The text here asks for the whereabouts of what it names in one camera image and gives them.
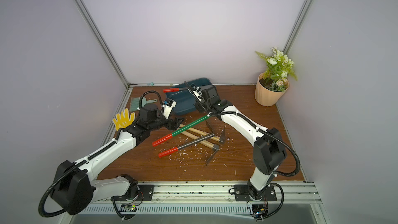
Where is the green metal hoe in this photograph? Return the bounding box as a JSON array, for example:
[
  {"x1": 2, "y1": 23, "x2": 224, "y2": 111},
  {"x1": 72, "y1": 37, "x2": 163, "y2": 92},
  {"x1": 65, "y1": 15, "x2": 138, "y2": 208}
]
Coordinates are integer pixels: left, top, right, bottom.
[{"x1": 152, "y1": 115, "x2": 210, "y2": 147}]

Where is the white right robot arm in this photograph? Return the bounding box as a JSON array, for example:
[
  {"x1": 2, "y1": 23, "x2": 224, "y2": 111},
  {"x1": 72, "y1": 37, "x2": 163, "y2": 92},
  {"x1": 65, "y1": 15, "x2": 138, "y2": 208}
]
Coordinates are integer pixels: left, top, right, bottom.
[{"x1": 186, "y1": 84, "x2": 301, "y2": 200}]

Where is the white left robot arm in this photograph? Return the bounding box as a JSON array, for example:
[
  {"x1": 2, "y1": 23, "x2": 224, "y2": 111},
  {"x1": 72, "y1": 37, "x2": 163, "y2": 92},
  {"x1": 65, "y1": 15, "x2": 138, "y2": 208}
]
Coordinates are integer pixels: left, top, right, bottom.
[{"x1": 38, "y1": 99, "x2": 183, "y2": 217}]

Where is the teal plastic storage box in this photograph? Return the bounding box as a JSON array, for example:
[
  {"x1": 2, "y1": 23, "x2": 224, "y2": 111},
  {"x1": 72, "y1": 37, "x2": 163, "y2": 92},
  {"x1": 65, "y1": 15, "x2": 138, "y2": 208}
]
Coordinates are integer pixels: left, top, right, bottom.
[{"x1": 164, "y1": 77, "x2": 215, "y2": 116}]

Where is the mint green hand brush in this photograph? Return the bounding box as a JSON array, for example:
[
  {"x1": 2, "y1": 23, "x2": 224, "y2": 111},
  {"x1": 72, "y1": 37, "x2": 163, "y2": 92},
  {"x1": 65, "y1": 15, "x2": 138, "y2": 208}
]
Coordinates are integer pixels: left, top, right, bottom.
[{"x1": 129, "y1": 97, "x2": 157, "y2": 112}]

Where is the yellow white work glove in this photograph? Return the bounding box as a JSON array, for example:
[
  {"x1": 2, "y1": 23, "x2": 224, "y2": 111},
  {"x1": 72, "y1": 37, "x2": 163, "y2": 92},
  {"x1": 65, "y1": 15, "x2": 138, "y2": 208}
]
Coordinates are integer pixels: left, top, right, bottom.
[{"x1": 113, "y1": 108, "x2": 135, "y2": 131}]

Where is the beige ribbed flower pot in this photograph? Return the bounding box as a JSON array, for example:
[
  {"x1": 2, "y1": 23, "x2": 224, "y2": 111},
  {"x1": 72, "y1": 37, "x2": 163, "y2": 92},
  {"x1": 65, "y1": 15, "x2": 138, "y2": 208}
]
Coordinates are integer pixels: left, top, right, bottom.
[{"x1": 255, "y1": 73, "x2": 290, "y2": 107}]

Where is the artificial green flowering plant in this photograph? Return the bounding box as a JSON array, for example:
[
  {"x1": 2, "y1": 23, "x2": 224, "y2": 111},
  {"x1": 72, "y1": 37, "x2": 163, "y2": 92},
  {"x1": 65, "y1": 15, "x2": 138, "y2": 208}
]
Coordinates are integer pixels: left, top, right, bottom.
[{"x1": 255, "y1": 47, "x2": 297, "y2": 92}]

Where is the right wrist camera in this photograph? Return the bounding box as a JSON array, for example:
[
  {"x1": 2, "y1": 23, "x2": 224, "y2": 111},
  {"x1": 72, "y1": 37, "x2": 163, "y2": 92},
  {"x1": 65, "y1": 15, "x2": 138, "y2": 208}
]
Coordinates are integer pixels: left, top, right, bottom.
[{"x1": 191, "y1": 85, "x2": 203, "y2": 101}]

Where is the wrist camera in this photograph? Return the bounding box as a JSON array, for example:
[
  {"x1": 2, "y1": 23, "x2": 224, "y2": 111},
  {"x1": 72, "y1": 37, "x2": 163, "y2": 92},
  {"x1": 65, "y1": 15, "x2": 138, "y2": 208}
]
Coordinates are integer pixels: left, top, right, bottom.
[
  {"x1": 191, "y1": 85, "x2": 203, "y2": 101},
  {"x1": 162, "y1": 98, "x2": 177, "y2": 119}
]

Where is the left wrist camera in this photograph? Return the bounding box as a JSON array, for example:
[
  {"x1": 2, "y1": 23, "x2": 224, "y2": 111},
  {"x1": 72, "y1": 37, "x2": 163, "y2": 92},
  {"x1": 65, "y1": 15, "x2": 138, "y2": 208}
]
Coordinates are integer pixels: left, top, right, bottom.
[{"x1": 162, "y1": 98, "x2": 177, "y2": 119}]

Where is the wooden handled hoe lower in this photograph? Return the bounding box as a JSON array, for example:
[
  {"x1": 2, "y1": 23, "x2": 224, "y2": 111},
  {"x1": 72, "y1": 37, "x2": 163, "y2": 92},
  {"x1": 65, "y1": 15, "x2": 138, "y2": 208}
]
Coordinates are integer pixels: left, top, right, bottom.
[{"x1": 180, "y1": 130, "x2": 220, "y2": 167}]

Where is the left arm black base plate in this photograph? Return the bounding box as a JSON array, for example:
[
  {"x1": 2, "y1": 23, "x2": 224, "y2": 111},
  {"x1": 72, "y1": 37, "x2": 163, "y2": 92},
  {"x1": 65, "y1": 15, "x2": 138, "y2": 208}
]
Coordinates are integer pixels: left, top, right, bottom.
[{"x1": 114, "y1": 184, "x2": 154, "y2": 202}]

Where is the aluminium front rail frame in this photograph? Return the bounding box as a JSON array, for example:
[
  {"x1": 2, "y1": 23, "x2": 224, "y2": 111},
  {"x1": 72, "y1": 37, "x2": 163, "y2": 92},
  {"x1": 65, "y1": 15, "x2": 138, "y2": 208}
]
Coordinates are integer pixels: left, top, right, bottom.
[{"x1": 82, "y1": 181, "x2": 330, "y2": 224}]

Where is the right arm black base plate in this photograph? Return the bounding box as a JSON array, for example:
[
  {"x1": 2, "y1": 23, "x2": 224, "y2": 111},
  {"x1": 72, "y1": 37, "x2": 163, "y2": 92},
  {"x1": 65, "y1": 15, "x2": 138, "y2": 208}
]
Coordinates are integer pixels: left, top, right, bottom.
[{"x1": 230, "y1": 184, "x2": 277, "y2": 202}]

